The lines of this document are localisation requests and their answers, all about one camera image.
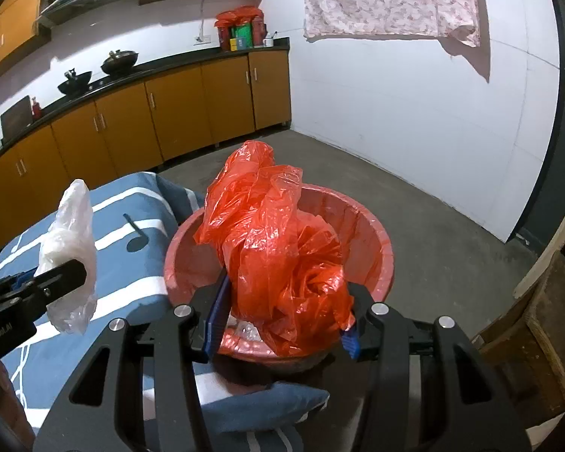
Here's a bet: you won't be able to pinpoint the clear plastic film piece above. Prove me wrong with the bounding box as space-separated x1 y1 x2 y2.
34 179 98 335

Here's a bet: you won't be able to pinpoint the clear bubble wrap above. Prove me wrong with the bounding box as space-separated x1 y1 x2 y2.
226 315 262 342

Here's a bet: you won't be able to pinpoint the large red plastic bag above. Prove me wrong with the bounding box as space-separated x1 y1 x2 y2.
195 141 355 357

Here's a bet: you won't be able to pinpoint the orange lower kitchen cabinets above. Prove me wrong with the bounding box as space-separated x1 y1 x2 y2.
0 38 292 251

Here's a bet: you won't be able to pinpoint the wooden crate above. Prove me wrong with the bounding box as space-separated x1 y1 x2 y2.
473 217 565 429

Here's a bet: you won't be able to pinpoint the blue white striped cloth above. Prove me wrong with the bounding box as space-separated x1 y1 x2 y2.
0 171 330 451

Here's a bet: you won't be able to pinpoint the red plastic basin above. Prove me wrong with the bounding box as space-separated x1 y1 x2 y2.
164 184 394 373

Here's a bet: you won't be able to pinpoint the dark cutting board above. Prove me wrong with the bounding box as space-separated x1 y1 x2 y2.
1 95 33 144

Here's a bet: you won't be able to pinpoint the small red bottle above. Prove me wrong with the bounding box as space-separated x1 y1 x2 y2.
31 97 43 121

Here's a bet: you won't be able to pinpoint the black lidded wok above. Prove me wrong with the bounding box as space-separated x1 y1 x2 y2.
101 50 139 76

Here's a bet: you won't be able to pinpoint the red bag of groceries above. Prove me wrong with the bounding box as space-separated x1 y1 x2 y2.
214 5 267 51

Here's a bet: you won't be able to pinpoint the pink floral hanging cloth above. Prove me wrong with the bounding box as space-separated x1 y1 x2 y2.
304 0 481 48

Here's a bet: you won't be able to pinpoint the black wok with handle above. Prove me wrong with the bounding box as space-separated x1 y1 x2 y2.
58 69 92 97

